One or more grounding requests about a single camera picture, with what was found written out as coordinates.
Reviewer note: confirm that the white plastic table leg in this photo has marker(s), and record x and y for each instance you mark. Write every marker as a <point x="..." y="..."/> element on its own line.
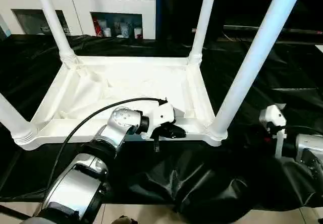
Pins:
<point x="54" y="22"/>
<point x="204" y="22"/>
<point x="252" y="57"/>
<point x="15" y="123"/>

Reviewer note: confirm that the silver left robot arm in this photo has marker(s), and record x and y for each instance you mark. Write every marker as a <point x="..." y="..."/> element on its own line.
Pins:
<point x="121" y="123"/>

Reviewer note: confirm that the white flat board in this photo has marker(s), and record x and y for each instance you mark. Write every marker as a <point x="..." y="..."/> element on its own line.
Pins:
<point x="320" y="48"/>

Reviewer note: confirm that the black folding table frame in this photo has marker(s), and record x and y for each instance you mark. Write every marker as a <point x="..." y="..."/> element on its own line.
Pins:
<point x="12" y="211"/>

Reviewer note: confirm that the black piano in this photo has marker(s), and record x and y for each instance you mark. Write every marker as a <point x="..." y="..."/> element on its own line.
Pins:
<point x="252" y="2"/>

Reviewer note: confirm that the black work mat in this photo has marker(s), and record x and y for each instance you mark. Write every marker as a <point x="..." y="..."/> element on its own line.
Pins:
<point x="277" y="77"/>

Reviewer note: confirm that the white plastic table top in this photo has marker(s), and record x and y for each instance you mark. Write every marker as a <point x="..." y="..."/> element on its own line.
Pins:
<point x="126" y="77"/>

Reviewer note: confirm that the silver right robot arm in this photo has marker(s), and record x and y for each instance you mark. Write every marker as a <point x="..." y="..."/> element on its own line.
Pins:
<point x="309" y="148"/>

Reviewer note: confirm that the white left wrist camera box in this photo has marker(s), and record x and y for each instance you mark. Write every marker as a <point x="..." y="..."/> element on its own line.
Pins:
<point x="162" y="114"/>

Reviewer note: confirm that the white glass-door cabinet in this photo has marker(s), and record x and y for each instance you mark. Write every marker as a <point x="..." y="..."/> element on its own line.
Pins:
<point x="96" y="2"/>

